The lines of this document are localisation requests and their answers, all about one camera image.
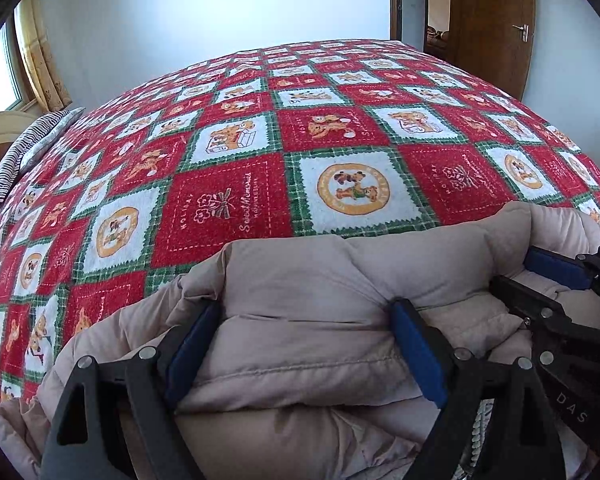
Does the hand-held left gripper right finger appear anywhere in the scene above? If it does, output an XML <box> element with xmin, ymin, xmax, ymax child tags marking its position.
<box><xmin>390</xmin><ymin>297</ymin><xmax>568</xmax><ymax>480</ymax></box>

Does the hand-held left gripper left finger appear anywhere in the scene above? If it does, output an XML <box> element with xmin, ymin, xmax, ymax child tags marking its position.
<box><xmin>40</xmin><ymin>300</ymin><xmax>226</xmax><ymax>480</ymax></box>

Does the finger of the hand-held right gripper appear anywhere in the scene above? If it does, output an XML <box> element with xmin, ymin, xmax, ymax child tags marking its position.
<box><xmin>524</xmin><ymin>246</ymin><xmax>600</xmax><ymax>306</ymax></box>
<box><xmin>489</xmin><ymin>274</ymin><xmax>581</xmax><ymax>331</ymax></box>

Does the pale pink quilted jacket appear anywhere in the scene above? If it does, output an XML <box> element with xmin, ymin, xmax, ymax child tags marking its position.
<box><xmin>0</xmin><ymin>200</ymin><xmax>600</xmax><ymax>480</ymax></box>

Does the red checkered printed blanket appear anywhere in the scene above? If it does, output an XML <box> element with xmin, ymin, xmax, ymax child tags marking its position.
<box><xmin>0</xmin><ymin>37</ymin><xmax>600</xmax><ymax>411</ymax></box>

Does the brown wooden door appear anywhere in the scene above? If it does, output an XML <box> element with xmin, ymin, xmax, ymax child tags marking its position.
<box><xmin>449</xmin><ymin>0</ymin><xmax>537</xmax><ymax>103</ymax></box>

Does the striped pillow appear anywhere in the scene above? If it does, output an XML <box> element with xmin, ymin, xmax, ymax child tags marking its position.
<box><xmin>0</xmin><ymin>106</ymin><xmax>86</xmax><ymax>206</ymax></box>

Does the narrow beige patterned curtain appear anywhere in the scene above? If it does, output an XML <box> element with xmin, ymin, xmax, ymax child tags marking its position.
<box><xmin>14</xmin><ymin>0</ymin><xmax>73</xmax><ymax>111</ymax></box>

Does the window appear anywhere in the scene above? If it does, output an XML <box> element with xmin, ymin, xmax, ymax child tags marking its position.
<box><xmin>0</xmin><ymin>22</ymin><xmax>36</xmax><ymax>116</ymax></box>

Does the brown door frame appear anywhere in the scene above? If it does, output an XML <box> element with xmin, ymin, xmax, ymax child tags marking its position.
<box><xmin>387</xmin><ymin>0</ymin><xmax>453</xmax><ymax>53</ymax></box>

